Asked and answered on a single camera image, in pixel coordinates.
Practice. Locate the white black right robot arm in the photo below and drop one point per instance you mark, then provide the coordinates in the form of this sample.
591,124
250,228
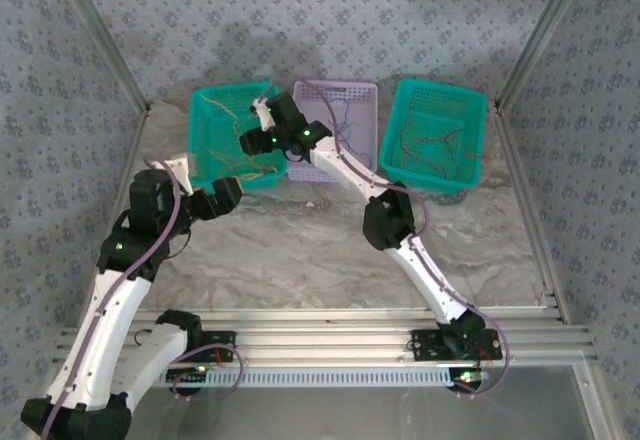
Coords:
425,270

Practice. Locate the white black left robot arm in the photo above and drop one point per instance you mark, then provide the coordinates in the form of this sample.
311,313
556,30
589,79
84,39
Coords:
110,320

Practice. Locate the lavender plastic basket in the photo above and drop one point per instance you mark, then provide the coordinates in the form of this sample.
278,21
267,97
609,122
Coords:
360,110

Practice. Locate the teal plastic basket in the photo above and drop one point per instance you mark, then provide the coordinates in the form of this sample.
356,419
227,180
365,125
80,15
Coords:
435,110
215,135

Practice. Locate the left controller board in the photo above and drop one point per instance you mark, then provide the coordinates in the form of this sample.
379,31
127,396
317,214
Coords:
187,376

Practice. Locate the controller board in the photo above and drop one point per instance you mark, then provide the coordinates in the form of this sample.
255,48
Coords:
467,377
187,376

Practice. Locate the right controller board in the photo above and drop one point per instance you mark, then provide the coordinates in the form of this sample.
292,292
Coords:
467,377

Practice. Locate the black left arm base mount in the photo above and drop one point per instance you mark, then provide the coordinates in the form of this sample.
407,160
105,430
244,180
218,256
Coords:
220,342

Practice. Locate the aluminium frame post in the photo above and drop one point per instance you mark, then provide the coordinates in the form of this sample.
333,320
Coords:
545,35
100,35

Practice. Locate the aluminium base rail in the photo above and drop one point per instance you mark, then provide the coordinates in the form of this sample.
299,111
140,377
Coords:
325,332

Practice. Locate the aluminium side rail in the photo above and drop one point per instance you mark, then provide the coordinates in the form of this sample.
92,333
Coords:
530,210

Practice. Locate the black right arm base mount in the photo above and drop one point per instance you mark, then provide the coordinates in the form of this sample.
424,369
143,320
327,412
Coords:
425,345

